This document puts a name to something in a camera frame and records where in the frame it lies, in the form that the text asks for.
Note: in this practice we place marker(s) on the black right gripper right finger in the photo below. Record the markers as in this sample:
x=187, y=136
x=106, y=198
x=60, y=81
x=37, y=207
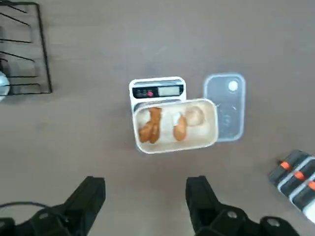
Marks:
x=201, y=196

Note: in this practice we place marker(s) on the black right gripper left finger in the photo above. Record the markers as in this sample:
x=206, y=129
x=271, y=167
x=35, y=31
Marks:
x=83, y=196

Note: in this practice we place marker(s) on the tan bread bun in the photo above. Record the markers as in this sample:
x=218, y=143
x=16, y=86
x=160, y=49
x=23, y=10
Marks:
x=180, y=130

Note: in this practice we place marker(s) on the pale bread piece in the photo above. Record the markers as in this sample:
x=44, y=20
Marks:
x=195, y=115

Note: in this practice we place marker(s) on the brown bread piece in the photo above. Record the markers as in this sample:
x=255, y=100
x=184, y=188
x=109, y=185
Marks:
x=151, y=125

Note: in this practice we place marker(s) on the digital kitchen scale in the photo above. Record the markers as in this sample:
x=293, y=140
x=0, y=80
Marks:
x=157, y=83

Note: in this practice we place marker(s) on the beige plastic container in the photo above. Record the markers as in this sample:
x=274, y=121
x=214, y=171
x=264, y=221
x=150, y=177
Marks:
x=209, y=135

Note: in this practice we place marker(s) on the clear plastic food container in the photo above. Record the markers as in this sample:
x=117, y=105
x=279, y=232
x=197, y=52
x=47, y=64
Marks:
x=231, y=118

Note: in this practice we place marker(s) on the white smiley mug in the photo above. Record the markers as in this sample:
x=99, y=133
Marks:
x=3, y=84

